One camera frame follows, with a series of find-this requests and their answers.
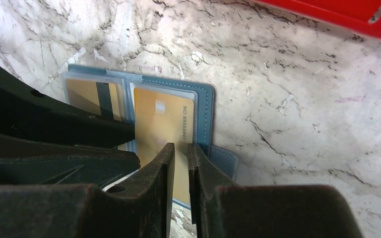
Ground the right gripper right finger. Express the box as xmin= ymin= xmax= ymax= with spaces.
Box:
xmin=187 ymin=144 xmax=362 ymax=238

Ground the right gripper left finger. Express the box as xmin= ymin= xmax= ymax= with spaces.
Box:
xmin=0 ymin=143 xmax=175 ymax=238

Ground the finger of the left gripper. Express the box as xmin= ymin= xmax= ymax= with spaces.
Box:
xmin=0 ymin=134 xmax=140 ymax=187
xmin=0 ymin=67 xmax=135 ymax=148

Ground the gold credit card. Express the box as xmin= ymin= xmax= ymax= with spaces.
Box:
xmin=133 ymin=87 xmax=194 ymax=206
xmin=65 ymin=78 xmax=125 ymax=121

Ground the blue leather card holder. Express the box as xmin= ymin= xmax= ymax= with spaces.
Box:
xmin=62 ymin=64 xmax=238 ymax=209

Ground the right red plastic bin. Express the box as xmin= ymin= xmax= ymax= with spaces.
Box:
xmin=261 ymin=0 xmax=381 ymax=40

